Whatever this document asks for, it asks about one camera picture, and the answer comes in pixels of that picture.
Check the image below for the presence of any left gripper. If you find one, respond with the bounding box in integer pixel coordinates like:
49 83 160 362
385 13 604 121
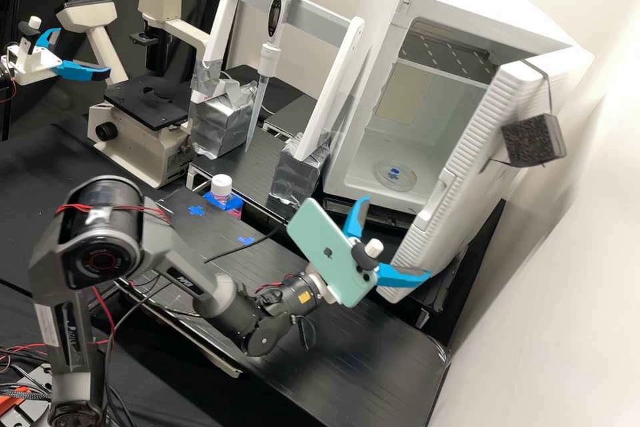
3 27 113 86

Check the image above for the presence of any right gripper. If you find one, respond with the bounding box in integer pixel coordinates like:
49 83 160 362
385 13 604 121
305 196 433 306

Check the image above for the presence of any incubator door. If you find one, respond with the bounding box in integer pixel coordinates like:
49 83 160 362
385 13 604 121
389 46 569 304

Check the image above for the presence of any petri dish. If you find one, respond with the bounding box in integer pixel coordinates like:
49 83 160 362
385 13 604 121
373 158 419 193

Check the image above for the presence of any cream microscope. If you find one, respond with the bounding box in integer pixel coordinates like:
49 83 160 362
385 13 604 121
55 0 212 189

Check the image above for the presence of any blue bottle holder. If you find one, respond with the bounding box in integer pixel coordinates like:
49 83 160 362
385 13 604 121
201 190 245 221

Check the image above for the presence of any white pipette stand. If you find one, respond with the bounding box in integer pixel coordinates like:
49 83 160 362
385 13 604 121
189 0 367 209

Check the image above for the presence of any small bottle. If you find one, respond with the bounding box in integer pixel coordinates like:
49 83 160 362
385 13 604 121
209 174 235 209

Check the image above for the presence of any pipette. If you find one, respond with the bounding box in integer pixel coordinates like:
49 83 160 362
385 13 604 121
244 0 301 153

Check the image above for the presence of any white incubator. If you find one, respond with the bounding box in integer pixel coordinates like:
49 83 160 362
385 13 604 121
321 0 596 220

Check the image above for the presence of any right wrist camera phone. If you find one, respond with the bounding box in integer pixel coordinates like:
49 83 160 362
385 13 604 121
285 197 386 310

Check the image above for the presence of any black cable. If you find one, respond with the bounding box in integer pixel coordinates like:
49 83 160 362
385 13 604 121
203 224 292 264

